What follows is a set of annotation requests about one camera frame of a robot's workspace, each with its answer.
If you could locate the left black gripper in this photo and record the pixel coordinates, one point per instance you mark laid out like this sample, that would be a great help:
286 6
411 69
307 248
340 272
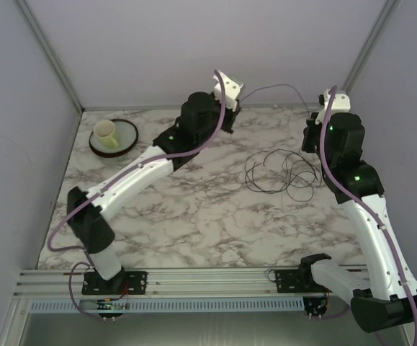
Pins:
232 115

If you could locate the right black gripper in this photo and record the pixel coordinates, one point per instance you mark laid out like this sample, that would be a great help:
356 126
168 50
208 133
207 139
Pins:
308 130

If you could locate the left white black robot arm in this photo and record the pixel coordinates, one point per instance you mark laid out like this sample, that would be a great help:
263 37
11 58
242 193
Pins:
202 116

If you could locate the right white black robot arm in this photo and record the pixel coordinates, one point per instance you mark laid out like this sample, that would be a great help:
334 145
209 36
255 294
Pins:
388 297

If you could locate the white plate with dark rim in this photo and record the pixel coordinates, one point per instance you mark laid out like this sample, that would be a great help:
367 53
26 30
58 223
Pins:
127 134

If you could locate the yellow-green mug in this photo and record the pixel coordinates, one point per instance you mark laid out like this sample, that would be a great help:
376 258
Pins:
105 132

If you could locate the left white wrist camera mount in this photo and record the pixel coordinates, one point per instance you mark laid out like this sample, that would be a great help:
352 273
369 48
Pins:
233 90

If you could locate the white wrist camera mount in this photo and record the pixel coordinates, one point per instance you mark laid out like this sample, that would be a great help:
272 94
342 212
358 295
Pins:
233 90
341 103

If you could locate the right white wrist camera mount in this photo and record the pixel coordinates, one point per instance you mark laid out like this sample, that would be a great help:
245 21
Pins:
341 103

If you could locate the right aluminium frame post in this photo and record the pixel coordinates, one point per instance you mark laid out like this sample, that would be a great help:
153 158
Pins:
387 11

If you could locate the aluminium frame post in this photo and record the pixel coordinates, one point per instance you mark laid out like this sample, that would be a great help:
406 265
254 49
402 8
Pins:
50 53
387 11

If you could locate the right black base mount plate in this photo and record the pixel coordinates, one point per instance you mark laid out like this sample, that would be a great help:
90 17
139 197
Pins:
293 281

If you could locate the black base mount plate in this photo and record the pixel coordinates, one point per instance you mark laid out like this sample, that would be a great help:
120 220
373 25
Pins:
293 281
126 281

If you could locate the blue slotted cable duct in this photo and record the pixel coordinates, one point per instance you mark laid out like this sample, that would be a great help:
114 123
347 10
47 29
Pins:
191 305

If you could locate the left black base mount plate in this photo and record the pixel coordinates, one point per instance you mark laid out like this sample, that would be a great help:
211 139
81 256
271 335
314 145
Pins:
126 281

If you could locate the left aluminium frame post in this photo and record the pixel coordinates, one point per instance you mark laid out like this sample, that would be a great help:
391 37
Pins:
50 53

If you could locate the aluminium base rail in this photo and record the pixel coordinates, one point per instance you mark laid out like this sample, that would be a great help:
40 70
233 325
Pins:
226 282

